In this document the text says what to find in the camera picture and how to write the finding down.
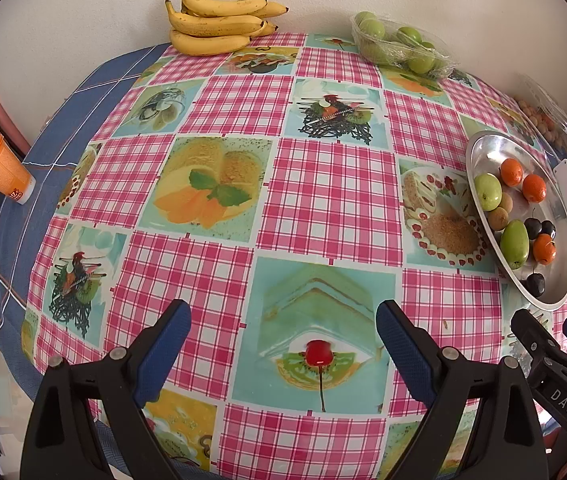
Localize pile of packed green jujubes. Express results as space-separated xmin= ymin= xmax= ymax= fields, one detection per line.
xmin=355 ymin=11 xmax=439 ymax=75

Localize round steel plate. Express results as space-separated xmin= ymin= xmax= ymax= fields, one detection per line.
xmin=465 ymin=130 xmax=567 ymax=311

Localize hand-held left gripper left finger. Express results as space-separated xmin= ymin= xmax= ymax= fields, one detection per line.
xmin=20 ymin=299 xmax=193 ymax=480

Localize blue table cover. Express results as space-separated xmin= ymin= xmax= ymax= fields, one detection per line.
xmin=0 ymin=42 xmax=567 ymax=480

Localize pink checked vinyl tablecloth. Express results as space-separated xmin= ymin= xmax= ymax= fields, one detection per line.
xmin=20 ymin=31 xmax=567 ymax=476

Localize clear plastic clamshell container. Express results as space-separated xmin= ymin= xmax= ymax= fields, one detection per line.
xmin=518 ymin=75 xmax=567 ymax=136

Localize green mango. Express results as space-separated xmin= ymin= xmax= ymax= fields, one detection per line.
xmin=473 ymin=173 xmax=503 ymax=212
xmin=500 ymin=220 xmax=531 ymax=270

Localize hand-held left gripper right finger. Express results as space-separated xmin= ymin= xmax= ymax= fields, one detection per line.
xmin=376 ymin=299 xmax=549 ymax=480

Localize orange drink cup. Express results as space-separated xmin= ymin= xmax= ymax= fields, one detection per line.
xmin=0 ymin=132 xmax=36 ymax=206

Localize pile of tan longans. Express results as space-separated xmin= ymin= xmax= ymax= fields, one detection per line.
xmin=518 ymin=100 xmax=561 ymax=143

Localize clear plastic fruit tray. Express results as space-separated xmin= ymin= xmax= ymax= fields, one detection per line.
xmin=351 ymin=10 xmax=459 ymax=80

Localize yellow banana bunch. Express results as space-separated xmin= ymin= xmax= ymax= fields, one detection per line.
xmin=164 ymin=0 xmax=289 ymax=56

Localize orange tangerine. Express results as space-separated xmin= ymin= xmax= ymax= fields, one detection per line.
xmin=500 ymin=158 xmax=524 ymax=186
xmin=522 ymin=174 xmax=547 ymax=203
xmin=533 ymin=233 xmax=557 ymax=264

